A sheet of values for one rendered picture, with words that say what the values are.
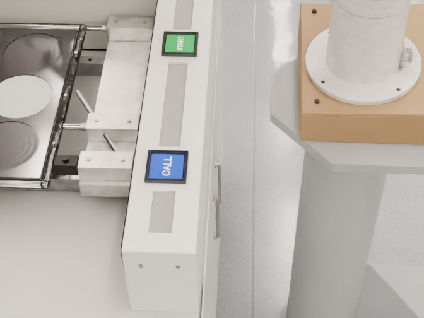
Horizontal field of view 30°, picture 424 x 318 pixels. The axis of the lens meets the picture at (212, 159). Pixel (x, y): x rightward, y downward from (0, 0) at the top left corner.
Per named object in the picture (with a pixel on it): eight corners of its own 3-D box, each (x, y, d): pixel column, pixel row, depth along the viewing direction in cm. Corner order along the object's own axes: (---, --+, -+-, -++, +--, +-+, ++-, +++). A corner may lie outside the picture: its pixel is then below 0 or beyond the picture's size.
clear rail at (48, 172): (40, 191, 114) (38, 185, 113) (80, 28, 140) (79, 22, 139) (50, 191, 114) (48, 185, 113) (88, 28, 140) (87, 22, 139)
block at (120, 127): (87, 141, 122) (84, 127, 120) (90, 125, 125) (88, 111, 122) (139, 142, 122) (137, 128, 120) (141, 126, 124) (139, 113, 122)
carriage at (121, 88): (81, 197, 119) (78, 184, 116) (111, 41, 143) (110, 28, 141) (134, 198, 118) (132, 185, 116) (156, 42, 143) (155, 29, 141)
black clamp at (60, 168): (55, 175, 117) (52, 163, 115) (57, 164, 119) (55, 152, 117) (78, 175, 117) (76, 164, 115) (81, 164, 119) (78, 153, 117)
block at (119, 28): (108, 40, 139) (106, 27, 137) (110, 28, 141) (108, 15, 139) (153, 41, 138) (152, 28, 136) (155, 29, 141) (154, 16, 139)
